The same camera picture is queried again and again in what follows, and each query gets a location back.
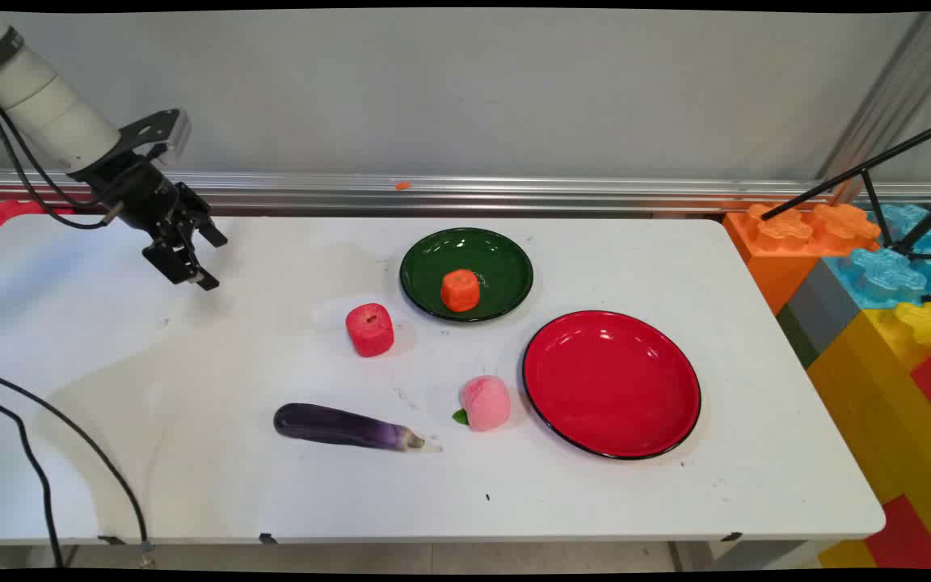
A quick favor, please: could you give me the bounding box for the yellow giant building block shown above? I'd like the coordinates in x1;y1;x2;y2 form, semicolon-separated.
805;302;931;568

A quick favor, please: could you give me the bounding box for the orange giant building block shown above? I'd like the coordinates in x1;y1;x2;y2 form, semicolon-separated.
722;202;883;316

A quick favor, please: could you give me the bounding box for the black tripod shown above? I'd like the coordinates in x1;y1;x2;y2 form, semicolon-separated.
760;113;931;262

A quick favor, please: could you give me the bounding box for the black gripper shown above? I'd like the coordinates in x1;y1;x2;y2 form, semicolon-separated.
70;144;229;291

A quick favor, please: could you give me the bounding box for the blue giant building block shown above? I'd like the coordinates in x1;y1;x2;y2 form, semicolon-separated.
825;204;931;310

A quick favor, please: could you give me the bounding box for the plain black cable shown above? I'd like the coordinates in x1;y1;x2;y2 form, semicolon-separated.
0;85;123;568

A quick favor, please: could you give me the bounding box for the aluminium rail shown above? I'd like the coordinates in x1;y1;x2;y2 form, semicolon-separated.
0;168;931;217

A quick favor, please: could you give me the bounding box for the grey giant building block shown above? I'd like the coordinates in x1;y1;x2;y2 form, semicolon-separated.
777;259;862;369

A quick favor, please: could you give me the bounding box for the dark green plate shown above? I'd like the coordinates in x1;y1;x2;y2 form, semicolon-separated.
399;227;534;323

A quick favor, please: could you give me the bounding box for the orange toy fruit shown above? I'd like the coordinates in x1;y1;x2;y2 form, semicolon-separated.
440;269;482;313

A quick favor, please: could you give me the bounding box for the red toy apple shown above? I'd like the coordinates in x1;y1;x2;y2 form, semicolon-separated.
345;303;395;358

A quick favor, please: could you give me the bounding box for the red plastic object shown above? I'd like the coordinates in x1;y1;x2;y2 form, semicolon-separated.
0;200;75;251

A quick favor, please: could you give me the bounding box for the purple toy eggplant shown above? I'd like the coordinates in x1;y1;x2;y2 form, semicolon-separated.
273;403;442;453

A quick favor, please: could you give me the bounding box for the pink toy peach with leaf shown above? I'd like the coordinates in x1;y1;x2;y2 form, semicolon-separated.
453;375;512;432

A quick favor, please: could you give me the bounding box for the red plate with black rim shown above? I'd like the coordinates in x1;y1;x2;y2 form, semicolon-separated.
522;310;702;461

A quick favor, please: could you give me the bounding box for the black cable with clear plug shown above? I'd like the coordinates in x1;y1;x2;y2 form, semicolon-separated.
0;85;156;567

